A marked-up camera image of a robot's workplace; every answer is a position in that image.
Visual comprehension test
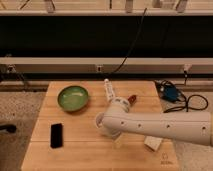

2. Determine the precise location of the red brown sausage toy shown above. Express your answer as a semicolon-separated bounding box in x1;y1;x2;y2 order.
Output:
128;95;137;105

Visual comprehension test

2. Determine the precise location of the green ceramic bowl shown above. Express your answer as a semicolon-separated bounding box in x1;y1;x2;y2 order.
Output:
57;85;89;112

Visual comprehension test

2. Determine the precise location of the white tube bottle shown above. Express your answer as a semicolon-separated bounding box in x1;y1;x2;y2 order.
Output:
104;79;115;102

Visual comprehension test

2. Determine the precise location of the black hanging cable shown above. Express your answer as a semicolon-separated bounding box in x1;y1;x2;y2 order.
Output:
101;7;148;77

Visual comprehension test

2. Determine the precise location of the wooden table board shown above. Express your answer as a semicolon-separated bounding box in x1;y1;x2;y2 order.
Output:
21;81;180;171

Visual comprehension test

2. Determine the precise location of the black caster on floor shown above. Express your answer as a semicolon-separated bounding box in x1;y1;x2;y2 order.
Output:
0;124;17;133

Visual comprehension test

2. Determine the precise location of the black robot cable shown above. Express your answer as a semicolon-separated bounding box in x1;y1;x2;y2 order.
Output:
163;93;210;114

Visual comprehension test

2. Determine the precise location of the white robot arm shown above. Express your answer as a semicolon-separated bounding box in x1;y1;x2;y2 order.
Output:
102;97;213;147

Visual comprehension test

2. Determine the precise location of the white sponge block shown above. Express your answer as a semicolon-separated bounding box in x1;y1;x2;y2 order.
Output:
144;136;163;151

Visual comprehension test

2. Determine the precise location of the black rectangular block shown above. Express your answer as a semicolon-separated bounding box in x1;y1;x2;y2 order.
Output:
50;123;63;148

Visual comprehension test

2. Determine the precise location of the blue electronics box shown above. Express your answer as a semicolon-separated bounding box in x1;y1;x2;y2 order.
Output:
162;85;178;102

